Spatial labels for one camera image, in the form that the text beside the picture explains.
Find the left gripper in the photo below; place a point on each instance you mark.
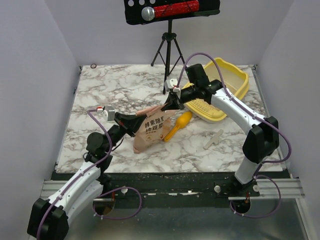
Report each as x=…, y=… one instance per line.
x=132, y=123

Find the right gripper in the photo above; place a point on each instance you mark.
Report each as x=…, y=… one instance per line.
x=179, y=97

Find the yellow litter scoop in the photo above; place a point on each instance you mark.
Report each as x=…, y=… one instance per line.
x=181, y=122

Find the pink cat litter bag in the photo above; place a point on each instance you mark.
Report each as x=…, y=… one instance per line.
x=154, y=128

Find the white bag sealing clip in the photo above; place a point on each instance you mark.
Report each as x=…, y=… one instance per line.
x=216, y=139

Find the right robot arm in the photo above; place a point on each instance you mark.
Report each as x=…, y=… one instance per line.
x=262, y=138

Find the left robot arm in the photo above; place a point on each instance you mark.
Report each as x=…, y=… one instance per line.
x=51, y=218

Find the yellow litter box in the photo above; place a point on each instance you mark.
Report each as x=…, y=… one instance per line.
x=237, y=84

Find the black tripod stand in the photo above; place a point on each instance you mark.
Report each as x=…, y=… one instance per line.
x=168, y=37

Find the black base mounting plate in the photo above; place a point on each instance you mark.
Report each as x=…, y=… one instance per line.
x=162, y=190

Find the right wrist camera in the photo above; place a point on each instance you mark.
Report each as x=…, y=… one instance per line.
x=171, y=86

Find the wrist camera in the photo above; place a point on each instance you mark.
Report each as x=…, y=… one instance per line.
x=171, y=86
x=107, y=112

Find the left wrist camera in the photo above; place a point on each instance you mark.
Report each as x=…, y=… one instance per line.
x=107, y=112

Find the red handled microphone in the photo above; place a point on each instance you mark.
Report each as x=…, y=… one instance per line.
x=150, y=13

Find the aluminium rail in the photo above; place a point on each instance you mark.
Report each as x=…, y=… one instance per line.
x=263, y=189

